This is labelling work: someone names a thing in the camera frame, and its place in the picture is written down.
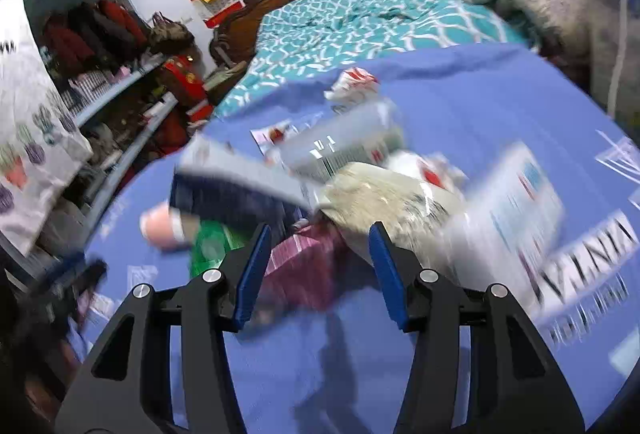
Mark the white red wrapper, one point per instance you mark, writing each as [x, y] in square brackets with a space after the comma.
[425, 168]
[355, 83]

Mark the carved wooden headboard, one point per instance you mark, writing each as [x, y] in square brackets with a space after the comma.
[235, 38]

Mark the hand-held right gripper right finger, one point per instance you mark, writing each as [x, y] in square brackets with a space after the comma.
[387, 279]

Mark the white cactus print cloth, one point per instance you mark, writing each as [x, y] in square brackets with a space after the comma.
[30, 113]

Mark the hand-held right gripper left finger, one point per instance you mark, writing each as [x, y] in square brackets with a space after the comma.
[252, 274]

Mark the clear plastic bottle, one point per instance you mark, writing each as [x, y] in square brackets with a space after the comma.
[340, 138]

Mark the metal shelf rack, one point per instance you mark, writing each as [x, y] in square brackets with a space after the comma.
[125, 78]

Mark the paper cup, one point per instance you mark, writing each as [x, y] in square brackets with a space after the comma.
[160, 226]

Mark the maroon packet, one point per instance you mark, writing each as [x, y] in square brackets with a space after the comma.
[305, 269]

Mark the white red snack packet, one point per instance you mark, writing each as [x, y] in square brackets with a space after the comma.
[270, 136]

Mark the green packet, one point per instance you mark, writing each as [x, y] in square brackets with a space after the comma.
[215, 249]

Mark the brown handbag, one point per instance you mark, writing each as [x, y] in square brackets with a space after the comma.
[170, 33]

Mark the grey dark blue box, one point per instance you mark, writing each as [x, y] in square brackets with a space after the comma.
[230, 184]

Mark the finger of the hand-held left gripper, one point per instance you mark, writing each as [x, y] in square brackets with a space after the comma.
[80, 276]

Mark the teal patterned quilt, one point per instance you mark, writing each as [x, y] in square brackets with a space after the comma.
[350, 23]

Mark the row of red dark jackets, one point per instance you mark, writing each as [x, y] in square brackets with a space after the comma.
[95, 33]

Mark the white box blue print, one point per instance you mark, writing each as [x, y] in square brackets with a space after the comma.
[515, 209]

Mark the red gift box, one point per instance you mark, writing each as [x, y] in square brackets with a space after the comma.
[187, 86]

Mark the clear bag beige contents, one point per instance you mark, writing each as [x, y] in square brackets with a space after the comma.
[380, 194]

